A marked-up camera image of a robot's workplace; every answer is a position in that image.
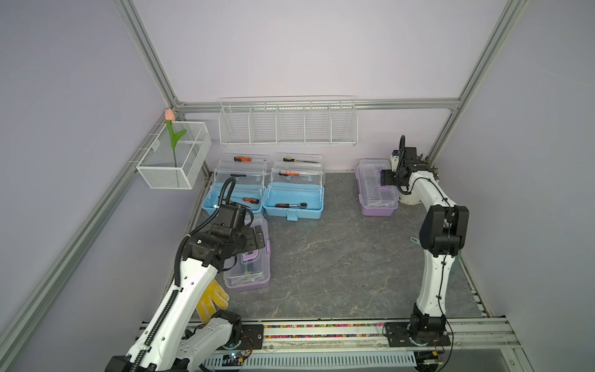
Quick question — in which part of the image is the white wire wall shelf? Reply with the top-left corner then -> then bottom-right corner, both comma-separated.
218,95 -> 359,147

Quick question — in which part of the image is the purple toolbox with ratchet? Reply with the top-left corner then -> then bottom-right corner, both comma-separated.
223,214 -> 271,291

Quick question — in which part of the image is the yellow black screwdriver in lid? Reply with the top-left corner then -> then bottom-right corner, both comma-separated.
282,157 -> 319,164

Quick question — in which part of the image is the white potted green plant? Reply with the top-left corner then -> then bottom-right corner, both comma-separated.
398,156 -> 442,208

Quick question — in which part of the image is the light blue toolbox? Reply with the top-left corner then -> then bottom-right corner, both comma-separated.
201,153 -> 267,215
263,152 -> 325,222

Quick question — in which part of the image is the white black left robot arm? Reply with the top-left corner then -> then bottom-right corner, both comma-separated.
105,177 -> 265,371

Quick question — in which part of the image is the orange handled screwdriver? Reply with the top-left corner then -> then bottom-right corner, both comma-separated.
232,196 -> 260,205

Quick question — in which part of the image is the yellow work glove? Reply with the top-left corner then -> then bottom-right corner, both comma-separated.
196,279 -> 229,325

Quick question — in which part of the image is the white mesh wall basket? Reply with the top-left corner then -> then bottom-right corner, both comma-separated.
136,121 -> 212,190

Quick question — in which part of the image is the orange screwdriver in lid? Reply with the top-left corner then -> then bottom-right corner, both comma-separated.
233,157 -> 266,163

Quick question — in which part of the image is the purple toolbox with wrench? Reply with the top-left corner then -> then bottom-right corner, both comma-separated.
356,159 -> 399,217

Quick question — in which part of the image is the pink artificial tulip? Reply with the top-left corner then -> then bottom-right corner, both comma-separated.
164,108 -> 187,167

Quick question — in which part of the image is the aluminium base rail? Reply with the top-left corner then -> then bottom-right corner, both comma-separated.
122,318 -> 536,372

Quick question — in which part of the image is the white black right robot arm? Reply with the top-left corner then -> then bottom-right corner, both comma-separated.
380,136 -> 469,347

